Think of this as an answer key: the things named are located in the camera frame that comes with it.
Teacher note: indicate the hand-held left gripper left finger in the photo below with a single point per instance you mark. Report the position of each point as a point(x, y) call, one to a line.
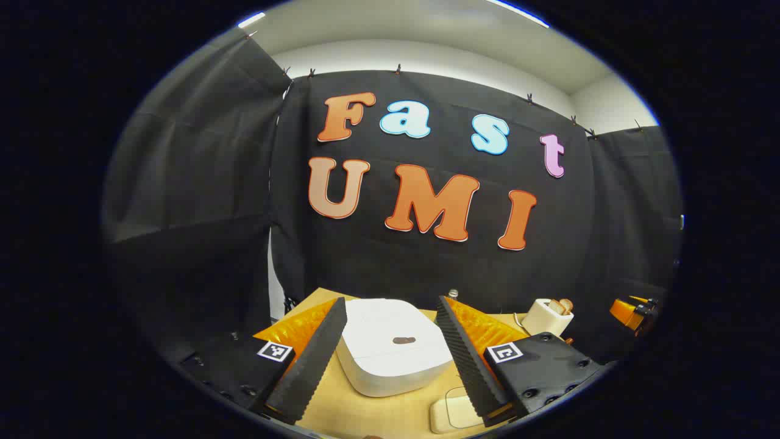
point(314, 360)

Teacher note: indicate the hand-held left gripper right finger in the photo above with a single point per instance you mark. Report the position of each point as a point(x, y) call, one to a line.
point(466, 360)

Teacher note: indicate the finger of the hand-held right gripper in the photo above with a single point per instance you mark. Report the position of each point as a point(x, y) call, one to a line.
point(627, 312)

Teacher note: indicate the white rice cooker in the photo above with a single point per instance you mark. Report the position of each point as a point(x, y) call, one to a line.
point(390, 366)

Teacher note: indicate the toasted bread slice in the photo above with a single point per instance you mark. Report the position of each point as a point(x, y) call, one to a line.
point(567, 303)
point(556, 306)

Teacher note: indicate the cream toaster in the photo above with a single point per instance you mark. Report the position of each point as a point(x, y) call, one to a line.
point(542, 320)

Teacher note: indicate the black backdrop cloth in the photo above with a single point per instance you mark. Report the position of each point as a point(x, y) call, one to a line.
point(426, 268)

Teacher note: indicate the ceiling light strip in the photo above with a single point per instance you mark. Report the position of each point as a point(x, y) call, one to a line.
point(251, 19)

